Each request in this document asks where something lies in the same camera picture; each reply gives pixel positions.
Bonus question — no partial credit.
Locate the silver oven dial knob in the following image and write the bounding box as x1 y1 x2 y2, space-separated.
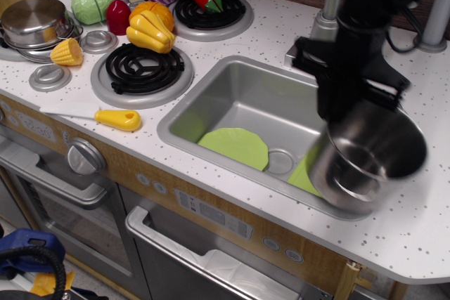
66 137 107 176

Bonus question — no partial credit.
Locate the green plastic cutting board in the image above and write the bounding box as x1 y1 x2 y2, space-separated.
287 152 322 197

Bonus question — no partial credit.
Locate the green toy cabbage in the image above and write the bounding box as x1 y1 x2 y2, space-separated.
71 0 114 25

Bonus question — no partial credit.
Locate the dark red toy fruit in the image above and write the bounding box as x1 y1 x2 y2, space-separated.
106 0 131 36

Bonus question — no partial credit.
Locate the toy knife yellow handle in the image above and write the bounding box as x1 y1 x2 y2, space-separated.
39 103 141 131

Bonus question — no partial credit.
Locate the grey toy sink basin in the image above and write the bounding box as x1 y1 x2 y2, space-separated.
156 55 411 222

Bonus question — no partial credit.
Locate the grey vertical pole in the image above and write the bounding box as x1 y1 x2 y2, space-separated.
415 0 449 53

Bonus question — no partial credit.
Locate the grey stove knob lower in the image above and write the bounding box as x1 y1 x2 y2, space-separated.
29 64 72 92

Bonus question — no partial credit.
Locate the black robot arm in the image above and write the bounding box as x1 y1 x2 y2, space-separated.
292 0 420 122

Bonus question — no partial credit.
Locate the small steel pot upside down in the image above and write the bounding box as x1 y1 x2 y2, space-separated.
1 0 83 63

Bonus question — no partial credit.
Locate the blue clamp device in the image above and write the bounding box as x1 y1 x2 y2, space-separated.
1 228 65 273

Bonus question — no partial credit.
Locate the silver toy faucet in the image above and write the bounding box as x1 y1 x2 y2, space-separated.
310 0 342 42

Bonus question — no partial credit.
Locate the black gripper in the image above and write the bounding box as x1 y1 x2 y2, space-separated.
292 23 410 122

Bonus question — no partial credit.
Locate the orange toy pumpkin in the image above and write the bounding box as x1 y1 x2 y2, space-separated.
129 1 175 32

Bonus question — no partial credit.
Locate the black cable hose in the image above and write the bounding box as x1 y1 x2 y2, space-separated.
0 245 67 300

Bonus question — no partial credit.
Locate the toy dishwasher door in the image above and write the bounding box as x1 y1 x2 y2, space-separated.
120 187 333 299

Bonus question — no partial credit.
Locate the toy oven door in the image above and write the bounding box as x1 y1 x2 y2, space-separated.
1 137 150 299

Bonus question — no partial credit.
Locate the yellow toy squash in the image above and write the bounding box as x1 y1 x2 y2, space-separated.
126 10 176 54

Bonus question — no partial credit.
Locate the yellow cloth on floor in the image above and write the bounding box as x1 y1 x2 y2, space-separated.
30 271 75 296

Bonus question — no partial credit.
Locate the rear black stove burner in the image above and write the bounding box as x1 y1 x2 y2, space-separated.
169 0 254 42

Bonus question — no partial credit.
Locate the front black stove burner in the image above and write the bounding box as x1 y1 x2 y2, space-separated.
91 44 194 110

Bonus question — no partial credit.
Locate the green plastic plate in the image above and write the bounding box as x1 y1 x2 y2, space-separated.
197 127 269 171

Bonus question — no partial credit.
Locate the yellow toy corn piece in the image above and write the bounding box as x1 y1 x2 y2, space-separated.
50 38 84 66

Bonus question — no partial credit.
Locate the grey stove knob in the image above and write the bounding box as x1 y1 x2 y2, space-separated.
80 30 118 54
29 64 72 92

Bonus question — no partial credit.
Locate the large steel pot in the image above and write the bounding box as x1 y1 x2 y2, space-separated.
305 100 428 215

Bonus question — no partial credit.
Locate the black stove burner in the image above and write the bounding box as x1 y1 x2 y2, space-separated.
91 44 194 110
169 0 254 42

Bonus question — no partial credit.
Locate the grey stove knob upper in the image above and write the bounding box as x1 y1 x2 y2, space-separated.
80 30 118 54

